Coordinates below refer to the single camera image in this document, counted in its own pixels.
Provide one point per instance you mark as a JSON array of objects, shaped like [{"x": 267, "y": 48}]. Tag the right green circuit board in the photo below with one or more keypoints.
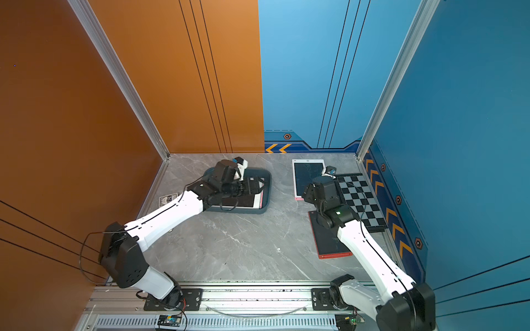
[{"x": 348, "y": 322}]

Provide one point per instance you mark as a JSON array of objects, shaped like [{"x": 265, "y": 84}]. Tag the red writing tablet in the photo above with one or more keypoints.
[{"x": 328, "y": 246}]

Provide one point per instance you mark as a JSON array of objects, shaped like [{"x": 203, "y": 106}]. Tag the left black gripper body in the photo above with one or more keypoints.
[{"x": 240, "y": 187}]

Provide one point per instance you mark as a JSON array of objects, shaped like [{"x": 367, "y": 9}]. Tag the pink writing tablet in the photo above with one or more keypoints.
[
  {"x": 245, "y": 202},
  {"x": 304, "y": 172}
]

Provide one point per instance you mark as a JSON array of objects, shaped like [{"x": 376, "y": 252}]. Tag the left green circuit board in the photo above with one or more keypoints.
[{"x": 170, "y": 322}]

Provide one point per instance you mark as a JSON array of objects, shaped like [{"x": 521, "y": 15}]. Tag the teal storage box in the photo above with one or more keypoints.
[{"x": 253, "y": 172}]

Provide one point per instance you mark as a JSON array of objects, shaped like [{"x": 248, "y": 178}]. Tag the green circuit board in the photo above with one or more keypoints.
[
  {"x": 348, "y": 322},
  {"x": 170, "y": 322}
]

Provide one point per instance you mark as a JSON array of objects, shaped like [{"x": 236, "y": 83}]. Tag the left aluminium corner post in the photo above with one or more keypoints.
[{"x": 90, "y": 23}]

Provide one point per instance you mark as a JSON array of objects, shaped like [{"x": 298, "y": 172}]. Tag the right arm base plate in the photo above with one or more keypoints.
[{"x": 328, "y": 299}]

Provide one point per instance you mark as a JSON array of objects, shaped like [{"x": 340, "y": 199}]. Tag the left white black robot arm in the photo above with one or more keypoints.
[{"x": 123, "y": 246}]

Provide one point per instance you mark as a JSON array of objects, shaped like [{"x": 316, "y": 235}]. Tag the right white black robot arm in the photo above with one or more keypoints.
[{"x": 398, "y": 302}]

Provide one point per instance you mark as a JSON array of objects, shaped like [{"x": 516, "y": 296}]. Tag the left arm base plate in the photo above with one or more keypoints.
[{"x": 187, "y": 300}]

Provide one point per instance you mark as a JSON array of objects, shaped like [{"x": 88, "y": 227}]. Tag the black grey chessboard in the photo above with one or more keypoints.
[{"x": 356, "y": 192}]

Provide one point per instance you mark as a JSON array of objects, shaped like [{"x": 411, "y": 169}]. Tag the aluminium front rail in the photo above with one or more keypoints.
[{"x": 224, "y": 306}]

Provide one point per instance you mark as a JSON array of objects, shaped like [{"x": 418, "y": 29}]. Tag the right aluminium corner post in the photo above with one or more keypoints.
[{"x": 416, "y": 32}]

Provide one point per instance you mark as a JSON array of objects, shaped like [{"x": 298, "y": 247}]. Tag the aluminium corner post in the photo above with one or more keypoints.
[
  {"x": 416, "y": 32},
  {"x": 90, "y": 23}
]

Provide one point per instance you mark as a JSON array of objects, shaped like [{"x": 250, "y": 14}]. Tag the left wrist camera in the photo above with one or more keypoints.
[{"x": 242, "y": 165}]

